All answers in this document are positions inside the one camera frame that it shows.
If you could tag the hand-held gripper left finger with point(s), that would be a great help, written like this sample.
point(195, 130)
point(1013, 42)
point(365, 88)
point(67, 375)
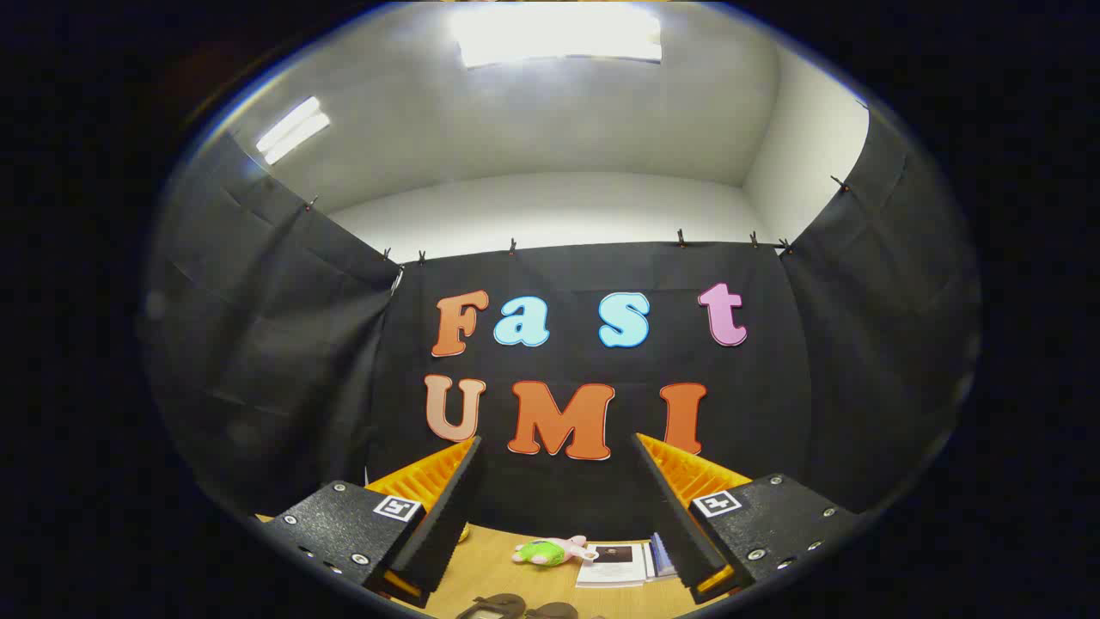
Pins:
point(447, 524)

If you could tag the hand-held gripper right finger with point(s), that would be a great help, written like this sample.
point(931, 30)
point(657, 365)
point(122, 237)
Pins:
point(679, 529)

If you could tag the brown fuzzy shoe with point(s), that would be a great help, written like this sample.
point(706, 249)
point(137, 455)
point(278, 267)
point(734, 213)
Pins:
point(494, 607)
point(554, 611)

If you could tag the blue book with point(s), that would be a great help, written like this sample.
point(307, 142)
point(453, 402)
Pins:
point(663, 557)

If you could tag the white book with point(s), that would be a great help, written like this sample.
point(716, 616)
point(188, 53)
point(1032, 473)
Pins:
point(614, 569)

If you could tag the green and pink plush toy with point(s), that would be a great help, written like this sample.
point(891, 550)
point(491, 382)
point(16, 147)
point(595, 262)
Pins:
point(546, 552)

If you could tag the black backdrop cloth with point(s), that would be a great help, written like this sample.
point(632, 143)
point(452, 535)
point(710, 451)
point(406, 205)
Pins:
point(284, 344)

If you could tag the twin tube ceiling light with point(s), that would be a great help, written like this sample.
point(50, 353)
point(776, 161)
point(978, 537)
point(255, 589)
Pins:
point(292, 131)

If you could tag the large ceiling light panel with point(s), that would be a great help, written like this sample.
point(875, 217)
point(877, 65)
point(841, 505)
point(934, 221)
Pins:
point(559, 34)

